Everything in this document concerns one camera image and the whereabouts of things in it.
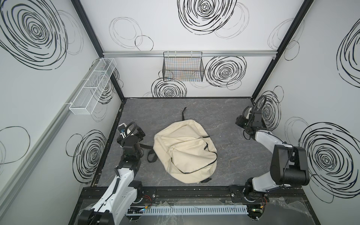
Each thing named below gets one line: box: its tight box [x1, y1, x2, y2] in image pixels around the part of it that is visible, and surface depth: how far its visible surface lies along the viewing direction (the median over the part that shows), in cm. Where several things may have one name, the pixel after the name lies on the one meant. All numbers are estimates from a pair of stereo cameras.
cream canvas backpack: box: [139, 107, 218, 184], surface depth 86 cm
